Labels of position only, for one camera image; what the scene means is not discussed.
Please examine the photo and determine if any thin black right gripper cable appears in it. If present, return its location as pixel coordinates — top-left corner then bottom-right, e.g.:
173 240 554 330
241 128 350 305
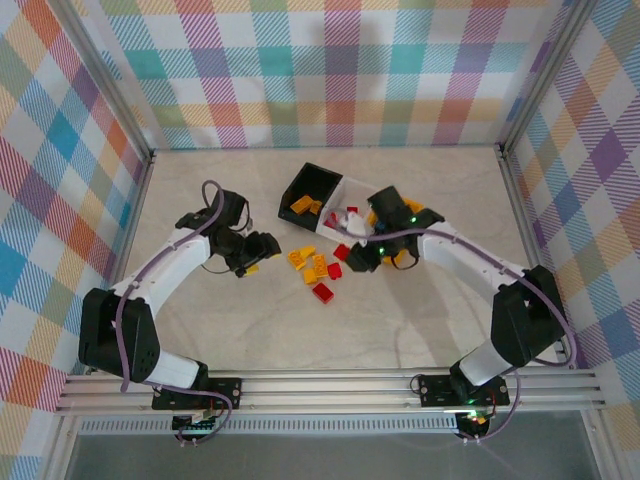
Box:
389 247 420 272

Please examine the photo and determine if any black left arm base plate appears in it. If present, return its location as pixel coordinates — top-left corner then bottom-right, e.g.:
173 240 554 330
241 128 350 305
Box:
152 378 243 410

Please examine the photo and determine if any aluminium mounting rail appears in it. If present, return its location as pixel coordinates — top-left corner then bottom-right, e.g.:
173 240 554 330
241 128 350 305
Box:
53 372 609 416

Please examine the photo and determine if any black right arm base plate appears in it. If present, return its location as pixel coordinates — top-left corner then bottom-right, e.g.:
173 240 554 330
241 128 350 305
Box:
418 373 511 407

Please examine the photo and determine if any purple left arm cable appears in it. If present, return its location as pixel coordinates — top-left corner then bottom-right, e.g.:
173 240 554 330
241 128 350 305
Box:
119 179 237 447

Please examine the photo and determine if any black plastic bin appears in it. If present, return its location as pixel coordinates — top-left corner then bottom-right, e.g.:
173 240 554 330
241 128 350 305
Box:
278 162 345 235

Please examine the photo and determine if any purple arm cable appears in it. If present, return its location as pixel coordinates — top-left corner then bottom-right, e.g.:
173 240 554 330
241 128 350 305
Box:
364 227 579 445
119 179 237 447

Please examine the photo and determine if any aluminium frame post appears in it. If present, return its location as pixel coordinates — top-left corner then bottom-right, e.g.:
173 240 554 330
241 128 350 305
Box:
497 0 601 156
47 0 156 166

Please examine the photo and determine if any aluminium table edge rail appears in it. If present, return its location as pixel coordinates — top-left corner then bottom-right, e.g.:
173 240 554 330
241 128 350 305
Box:
87 149 157 376
494 143 581 371

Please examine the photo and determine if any white plastic bin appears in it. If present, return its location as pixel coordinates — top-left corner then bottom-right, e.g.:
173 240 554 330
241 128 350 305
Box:
315 175 381 246

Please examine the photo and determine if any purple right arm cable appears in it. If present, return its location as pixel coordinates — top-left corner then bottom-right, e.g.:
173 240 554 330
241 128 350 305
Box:
364 227 579 445

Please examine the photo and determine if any perforated grey cable tray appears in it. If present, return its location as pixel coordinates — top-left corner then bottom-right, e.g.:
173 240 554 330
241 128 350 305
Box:
77 417 464 436

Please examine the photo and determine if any yellow plastic bin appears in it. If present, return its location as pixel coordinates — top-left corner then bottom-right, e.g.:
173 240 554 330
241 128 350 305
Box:
367 198 426 269

